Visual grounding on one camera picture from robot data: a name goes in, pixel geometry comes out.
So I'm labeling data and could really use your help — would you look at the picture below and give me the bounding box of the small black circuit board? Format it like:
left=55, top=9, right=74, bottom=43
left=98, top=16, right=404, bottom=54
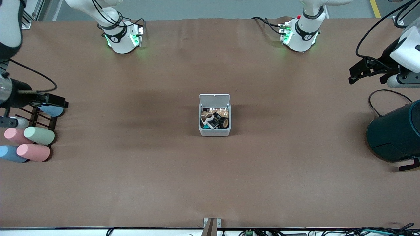
left=210, top=113, right=223, bottom=129

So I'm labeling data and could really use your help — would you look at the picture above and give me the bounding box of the white square trash bin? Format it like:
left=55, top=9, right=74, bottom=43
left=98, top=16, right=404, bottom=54
left=199, top=94, right=232, bottom=137

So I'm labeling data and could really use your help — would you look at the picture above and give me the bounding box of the blue cylinder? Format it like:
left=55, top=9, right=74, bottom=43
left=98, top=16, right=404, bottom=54
left=39, top=104, right=65, bottom=118
left=0, top=145, right=29, bottom=163

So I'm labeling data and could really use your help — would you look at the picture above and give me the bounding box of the brown wooden rack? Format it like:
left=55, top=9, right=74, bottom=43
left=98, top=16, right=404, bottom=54
left=15, top=106, right=59, bottom=132

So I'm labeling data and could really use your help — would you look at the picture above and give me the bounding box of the white cylinder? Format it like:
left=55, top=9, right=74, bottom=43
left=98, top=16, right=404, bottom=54
left=9, top=117, right=30, bottom=129

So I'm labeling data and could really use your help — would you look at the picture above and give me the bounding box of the green cylinder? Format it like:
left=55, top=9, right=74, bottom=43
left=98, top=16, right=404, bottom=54
left=24, top=126, right=55, bottom=146

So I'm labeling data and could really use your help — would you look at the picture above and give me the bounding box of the pink cylinder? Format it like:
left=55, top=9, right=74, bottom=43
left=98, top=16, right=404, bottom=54
left=16, top=144, right=51, bottom=162
left=4, top=128, right=33, bottom=145

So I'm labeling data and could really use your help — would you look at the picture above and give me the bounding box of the dark teal cylindrical container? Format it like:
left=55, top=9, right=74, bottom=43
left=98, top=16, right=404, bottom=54
left=367, top=100, right=420, bottom=163

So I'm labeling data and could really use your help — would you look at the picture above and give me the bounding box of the brown table cover sheet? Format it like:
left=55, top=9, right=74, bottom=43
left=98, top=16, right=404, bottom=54
left=0, top=17, right=420, bottom=229

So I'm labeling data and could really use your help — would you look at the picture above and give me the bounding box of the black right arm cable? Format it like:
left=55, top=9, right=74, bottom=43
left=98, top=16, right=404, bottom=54
left=9, top=59, right=58, bottom=93

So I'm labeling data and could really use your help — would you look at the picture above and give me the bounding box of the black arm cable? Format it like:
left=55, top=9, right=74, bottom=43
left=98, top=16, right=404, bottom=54
left=9, top=59, right=58, bottom=93
left=356, top=0, right=420, bottom=60

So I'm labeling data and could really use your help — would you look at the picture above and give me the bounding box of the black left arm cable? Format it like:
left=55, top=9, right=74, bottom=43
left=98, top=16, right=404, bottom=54
left=356, top=0, right=420, bottom=60

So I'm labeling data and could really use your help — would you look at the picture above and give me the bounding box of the black looped table cable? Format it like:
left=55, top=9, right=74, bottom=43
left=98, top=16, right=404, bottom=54
left=368, top=89, right=414, bottom=117

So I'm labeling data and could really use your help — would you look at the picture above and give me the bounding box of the aluminium frame profile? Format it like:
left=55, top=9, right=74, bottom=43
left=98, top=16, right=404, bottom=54
left=20, top=0, right=46, bottom=30

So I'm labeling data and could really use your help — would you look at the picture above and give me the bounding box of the black curved handle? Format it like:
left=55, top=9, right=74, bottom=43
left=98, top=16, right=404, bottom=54
left=399, top=157, right=420, bottom=171

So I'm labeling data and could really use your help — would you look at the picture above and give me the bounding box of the black left base cable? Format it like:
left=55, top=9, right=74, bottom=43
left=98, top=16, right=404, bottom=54
left=252, top=16, right=283, bottom=35

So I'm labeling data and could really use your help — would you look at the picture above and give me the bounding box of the black base cable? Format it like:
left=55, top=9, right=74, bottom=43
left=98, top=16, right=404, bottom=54
left=252, top=16, right=283, bottom=35
left=123, top=18, right=146, bottom=34

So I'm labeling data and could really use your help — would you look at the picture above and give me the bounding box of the black right base cable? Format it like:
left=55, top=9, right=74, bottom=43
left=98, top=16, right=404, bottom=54
left=123, top=18, right=146, bottom=34

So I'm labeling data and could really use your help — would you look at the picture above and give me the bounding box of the black cable bundle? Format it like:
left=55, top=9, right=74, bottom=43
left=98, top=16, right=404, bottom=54
left=341, top=223, right=416, bottom=236

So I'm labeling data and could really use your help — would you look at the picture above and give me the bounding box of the metal edge bracket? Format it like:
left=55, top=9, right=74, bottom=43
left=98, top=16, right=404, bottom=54
left=203, top=218, right=222, bottom=236

